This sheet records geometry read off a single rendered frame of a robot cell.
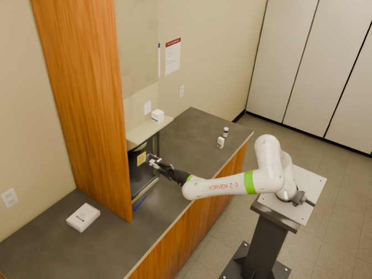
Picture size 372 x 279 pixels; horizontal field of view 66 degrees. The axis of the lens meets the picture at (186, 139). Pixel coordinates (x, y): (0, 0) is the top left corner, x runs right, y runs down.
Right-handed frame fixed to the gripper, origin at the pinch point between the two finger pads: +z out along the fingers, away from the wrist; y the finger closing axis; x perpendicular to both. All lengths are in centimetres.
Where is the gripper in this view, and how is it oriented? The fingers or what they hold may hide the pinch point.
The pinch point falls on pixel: (154, 164)
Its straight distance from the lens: 184.0
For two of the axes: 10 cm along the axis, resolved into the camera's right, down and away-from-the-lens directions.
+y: 0.3, -7.9, -6.1
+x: -5.6, 5.0, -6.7
